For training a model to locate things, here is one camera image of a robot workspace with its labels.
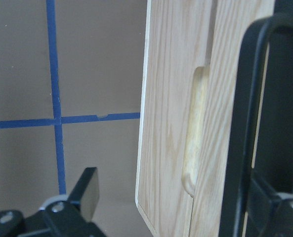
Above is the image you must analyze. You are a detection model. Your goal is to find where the light wooden drawer cabinet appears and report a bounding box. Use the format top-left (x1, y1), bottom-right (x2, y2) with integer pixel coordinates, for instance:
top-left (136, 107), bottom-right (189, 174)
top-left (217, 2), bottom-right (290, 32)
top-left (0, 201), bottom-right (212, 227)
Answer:
top-left (135, 0), bottom-right (218, 237)

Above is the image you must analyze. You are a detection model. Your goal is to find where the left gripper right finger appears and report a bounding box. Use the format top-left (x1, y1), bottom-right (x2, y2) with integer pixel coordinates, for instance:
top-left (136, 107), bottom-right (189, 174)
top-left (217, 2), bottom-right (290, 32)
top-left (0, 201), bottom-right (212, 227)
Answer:
top-left (245, 173), bottom-right (293, 237)

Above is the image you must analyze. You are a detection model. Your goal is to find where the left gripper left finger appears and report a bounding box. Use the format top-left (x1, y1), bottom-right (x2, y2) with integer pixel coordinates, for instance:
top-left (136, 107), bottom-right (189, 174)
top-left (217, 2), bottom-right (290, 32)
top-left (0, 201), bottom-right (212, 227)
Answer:
top-left (0, 167), bottom-right (105, 237)

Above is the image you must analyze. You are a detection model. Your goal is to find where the black metal drawer handle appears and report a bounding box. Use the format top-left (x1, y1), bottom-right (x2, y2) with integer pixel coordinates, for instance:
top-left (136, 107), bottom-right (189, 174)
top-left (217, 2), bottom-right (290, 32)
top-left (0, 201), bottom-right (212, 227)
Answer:
top-left (219, 5), bottom-right (293, 237)

